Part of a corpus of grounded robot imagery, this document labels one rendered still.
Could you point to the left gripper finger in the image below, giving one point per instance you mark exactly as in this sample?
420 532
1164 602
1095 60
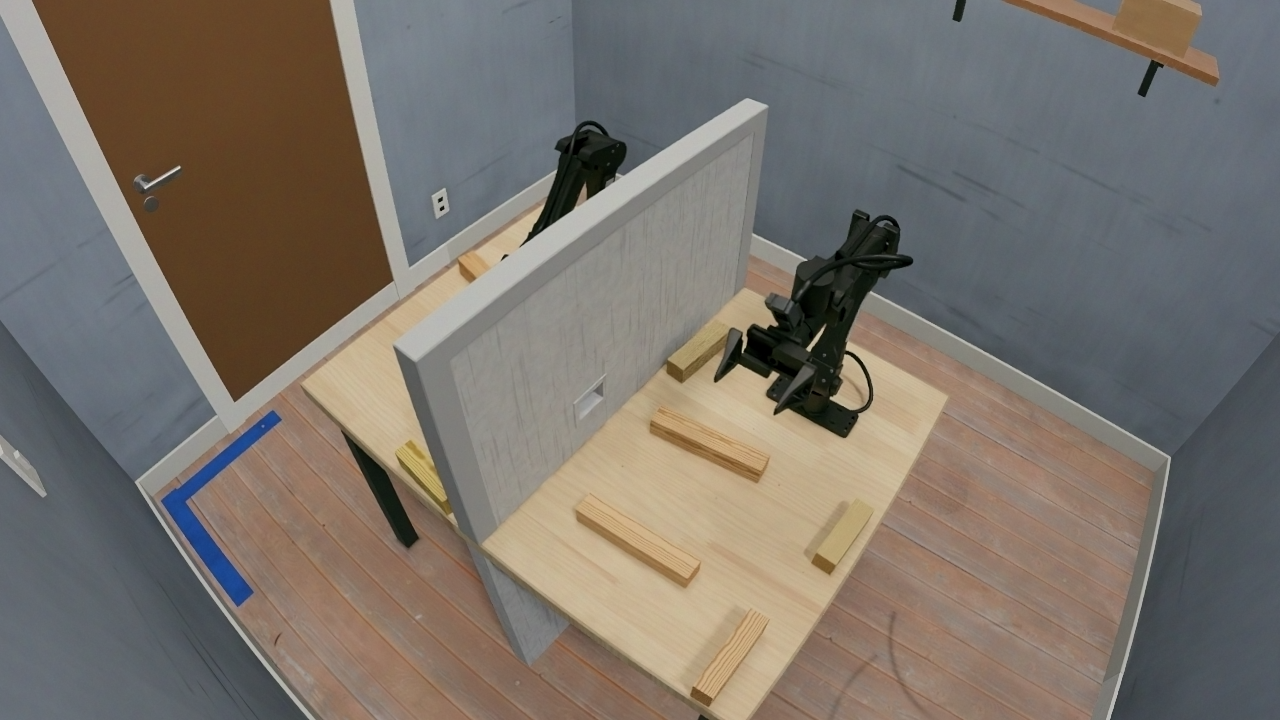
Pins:
733 345
804 382

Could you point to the grey panel wall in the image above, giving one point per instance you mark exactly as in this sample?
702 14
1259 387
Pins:
616 286

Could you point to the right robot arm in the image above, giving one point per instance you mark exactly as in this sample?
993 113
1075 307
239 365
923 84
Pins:
602 151

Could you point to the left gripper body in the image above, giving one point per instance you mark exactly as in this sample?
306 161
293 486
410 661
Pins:
760 353

